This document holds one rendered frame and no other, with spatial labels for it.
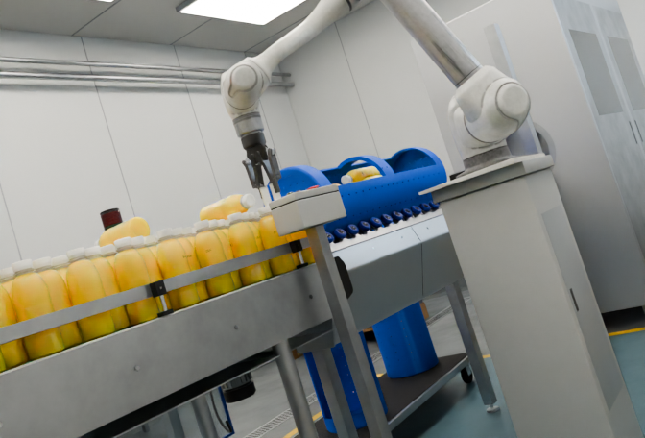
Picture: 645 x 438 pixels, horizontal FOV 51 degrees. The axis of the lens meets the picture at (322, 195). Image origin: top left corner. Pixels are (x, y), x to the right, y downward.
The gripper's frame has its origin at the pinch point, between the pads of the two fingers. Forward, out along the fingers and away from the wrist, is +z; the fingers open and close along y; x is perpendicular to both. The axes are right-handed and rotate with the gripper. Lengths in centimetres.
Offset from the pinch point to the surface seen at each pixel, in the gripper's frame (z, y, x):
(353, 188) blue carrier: 4.1, -4.7, -36.6
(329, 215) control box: 12.1, -24.7, 6.5
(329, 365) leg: 59, 14, -18
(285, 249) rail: 17.2, -11.5, 13.8
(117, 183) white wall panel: -87, 356, -205
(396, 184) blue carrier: 6, -4, -65
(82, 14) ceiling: -226, 316, -191
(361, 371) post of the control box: 55, -22, 11
